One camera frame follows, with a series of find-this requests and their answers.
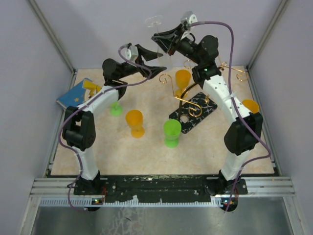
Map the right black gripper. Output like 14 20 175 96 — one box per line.
152 24 202 65

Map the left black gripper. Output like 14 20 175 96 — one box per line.
119 44 167 80

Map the clear wine glass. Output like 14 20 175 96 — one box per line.
144 15 175 69

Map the green goblet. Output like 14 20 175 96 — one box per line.
163 119 181 148
110 101 123 117

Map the gold wine glass rack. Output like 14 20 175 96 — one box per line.
158 56 249 121

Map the orange goblet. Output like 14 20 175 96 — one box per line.
242 99 260 114
125 110 145 139
175 70 191 97

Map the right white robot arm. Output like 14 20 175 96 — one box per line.
152 24 263 195

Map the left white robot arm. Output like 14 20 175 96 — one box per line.
58 43 166 195

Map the blue yellow box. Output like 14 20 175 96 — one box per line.
56 78 102 110

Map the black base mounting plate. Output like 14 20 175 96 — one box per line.
73 175 247 203

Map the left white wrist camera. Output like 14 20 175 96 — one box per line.
125 45 139 62

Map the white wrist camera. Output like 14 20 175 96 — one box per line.
180 11 198 30
125 45 139 62

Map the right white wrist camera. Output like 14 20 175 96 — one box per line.
180 11 198 30

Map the aluminium frame rail front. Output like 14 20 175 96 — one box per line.
31 177 295 197

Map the white cable duct strip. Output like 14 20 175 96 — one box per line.
40 196 228 208

